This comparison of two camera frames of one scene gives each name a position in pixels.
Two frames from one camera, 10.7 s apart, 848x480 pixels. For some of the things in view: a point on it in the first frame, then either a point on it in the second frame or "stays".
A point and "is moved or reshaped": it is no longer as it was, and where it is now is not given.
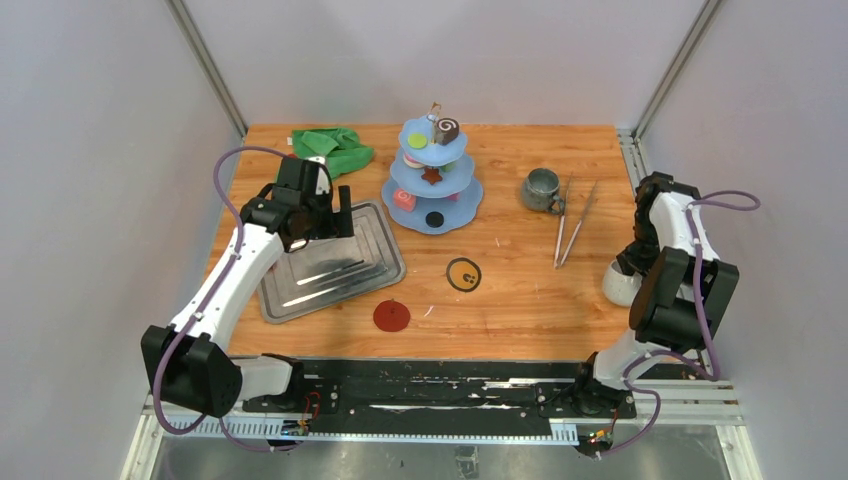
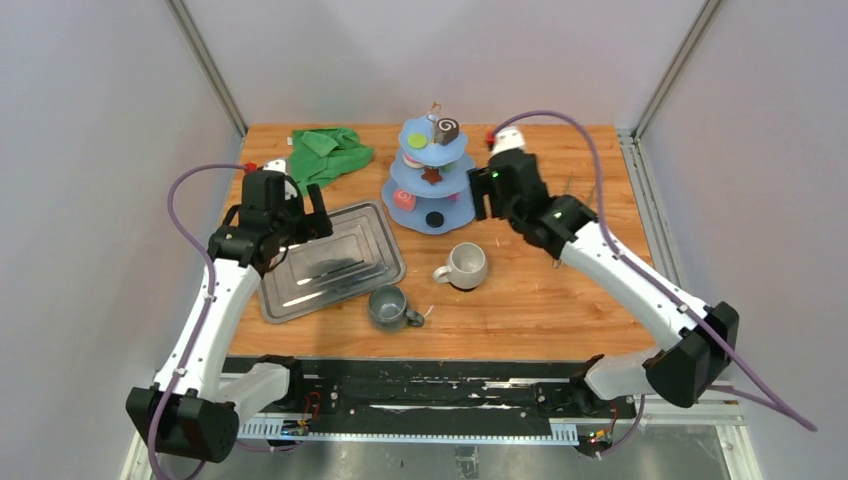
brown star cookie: (431, 175) stays
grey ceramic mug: (541, 192) is moved or reshaped
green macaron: (417, 141) stays
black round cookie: (434, 219) stays
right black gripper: (631, 261) to (479, 188)
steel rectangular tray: (327, 270) stays
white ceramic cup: (620, 289) is moved or reshaped
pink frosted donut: (411, 162) stays
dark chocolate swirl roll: (446, 130) stays
